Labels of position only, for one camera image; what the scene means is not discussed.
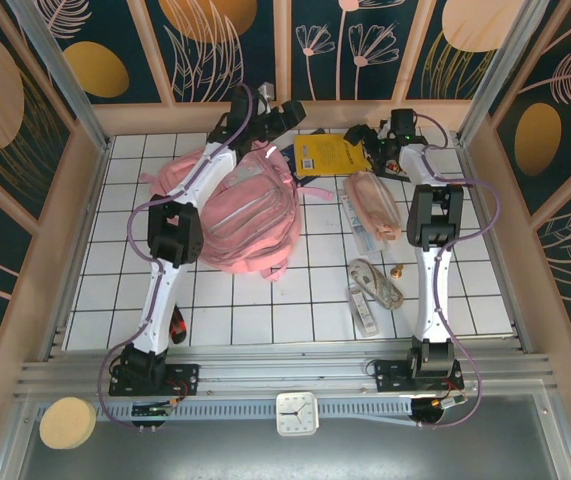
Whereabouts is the grey slotted cable duct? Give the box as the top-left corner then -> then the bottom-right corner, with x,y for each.
37,397 -> 416,421

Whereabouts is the pale pink pencil case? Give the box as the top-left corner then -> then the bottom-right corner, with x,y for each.
342,169 -> 400,241

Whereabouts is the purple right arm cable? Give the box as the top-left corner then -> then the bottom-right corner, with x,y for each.
412,112 -> 504,431

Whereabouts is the white square clock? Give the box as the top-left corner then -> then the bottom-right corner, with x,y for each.
275,392 -> 320,437

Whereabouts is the aluminium mounting rail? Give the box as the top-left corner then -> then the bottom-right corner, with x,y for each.
14,352 -> 559,396

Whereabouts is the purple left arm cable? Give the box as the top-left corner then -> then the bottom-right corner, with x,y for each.
95,82 -> 262,432

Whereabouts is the long clear blister pack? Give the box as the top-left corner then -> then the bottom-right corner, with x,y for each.
346,285 -> 381,340

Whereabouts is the aluminium frame post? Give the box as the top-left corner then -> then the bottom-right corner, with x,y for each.
457,0 -> 551,146
7,0 -> 112,151

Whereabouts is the orange and black utility knife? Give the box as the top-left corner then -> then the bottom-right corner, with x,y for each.
168,304 -> 190,345

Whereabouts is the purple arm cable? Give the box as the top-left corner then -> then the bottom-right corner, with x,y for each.
412,112 -> 504,431
95,82 -> 262,432

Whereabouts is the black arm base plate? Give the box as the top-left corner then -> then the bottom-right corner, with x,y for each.
108,363 -> 200,397
373,358 -> 465,394

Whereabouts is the pink backpack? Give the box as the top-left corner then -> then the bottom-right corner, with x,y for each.
139,144 -> 336,284

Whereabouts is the round wooden disc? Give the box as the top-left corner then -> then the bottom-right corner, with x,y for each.
38,397 -> 98,450

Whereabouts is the yellow book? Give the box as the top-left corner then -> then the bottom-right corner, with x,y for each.
292,130 -> 374,181

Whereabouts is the grey metal panel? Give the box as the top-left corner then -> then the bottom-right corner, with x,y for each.
0,394 -> 571,480

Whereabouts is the clear packaged ruler set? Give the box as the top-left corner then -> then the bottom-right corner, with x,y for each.
342,194 -> 391,254

